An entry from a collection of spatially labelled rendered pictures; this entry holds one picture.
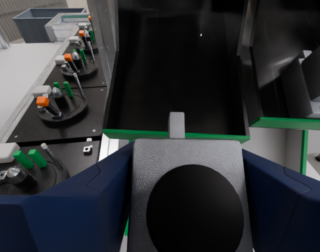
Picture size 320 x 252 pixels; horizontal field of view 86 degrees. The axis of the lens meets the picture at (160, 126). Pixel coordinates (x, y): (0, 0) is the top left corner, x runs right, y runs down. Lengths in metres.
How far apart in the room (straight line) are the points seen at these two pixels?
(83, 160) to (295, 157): 0.43
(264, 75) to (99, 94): 0.51
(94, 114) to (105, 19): 0.37
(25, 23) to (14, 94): 1.41
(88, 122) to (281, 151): 0.47
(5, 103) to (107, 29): 0.80
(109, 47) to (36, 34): 2.13
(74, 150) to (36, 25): 1.94
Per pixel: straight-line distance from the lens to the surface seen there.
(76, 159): 0.46
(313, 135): 1.63
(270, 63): 0.27
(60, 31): 1.50
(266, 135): 0.37
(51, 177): 0.43
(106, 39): 0.23
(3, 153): 0.54
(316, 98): 0.21
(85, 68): 0.78
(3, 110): 0.94
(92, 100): 0.61
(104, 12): 0.22
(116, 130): 0.16
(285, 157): 0.39
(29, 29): 2.36
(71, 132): 0.53
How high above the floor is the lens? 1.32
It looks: 46 degrees down
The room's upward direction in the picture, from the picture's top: 1 degrees clockwise
